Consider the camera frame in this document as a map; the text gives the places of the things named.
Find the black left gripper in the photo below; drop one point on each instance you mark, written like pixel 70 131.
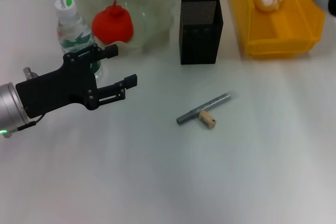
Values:
pixel 57 87

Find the red soft tomato toy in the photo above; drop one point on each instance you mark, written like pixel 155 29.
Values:
pixel 113 24

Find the clear bottle with green label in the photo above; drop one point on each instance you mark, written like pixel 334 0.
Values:
pixel 71 32

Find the translucent green fruit bowl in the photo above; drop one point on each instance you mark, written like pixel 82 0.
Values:
pixel 155 11

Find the black mesh pen holder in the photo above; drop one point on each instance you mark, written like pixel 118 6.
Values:
pixel 199 45

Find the grey marker pen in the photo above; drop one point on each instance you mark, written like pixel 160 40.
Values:
pixel 189 115

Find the small beige cork block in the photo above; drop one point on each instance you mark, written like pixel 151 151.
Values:
pixel 207 120

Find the yellow plastic bin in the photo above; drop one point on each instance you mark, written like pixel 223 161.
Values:
pixel 288 30

